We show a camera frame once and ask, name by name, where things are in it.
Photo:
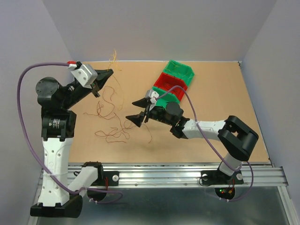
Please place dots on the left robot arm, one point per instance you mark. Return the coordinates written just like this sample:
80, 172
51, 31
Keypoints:
58, 199

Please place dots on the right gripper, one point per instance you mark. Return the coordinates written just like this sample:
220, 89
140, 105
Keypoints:
144, 102

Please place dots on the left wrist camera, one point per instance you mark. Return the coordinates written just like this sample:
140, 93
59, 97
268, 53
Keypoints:
84, 74

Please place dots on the red plastic bin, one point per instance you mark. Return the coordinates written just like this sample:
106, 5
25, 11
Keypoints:
166, 81

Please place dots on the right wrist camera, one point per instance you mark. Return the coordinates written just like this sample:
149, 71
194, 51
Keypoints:
152, 96

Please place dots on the aluminium mounting rail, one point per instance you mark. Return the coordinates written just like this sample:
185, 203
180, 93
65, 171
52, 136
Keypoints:
185, 175

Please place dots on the near green plastic bin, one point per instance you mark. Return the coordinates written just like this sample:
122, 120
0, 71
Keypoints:
169, 97

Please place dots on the far green plastic bin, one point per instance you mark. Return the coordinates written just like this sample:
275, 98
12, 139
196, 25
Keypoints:
180, 71

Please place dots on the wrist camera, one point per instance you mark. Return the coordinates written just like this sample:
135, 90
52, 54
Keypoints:
152, 96
84, 74

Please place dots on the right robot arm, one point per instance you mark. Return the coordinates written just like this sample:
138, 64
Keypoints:
238, 138

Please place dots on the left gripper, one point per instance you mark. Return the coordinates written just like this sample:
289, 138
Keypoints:
102, 75

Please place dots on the green plastic bin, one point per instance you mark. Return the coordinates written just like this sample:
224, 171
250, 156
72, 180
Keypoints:
169, 97
180, 71

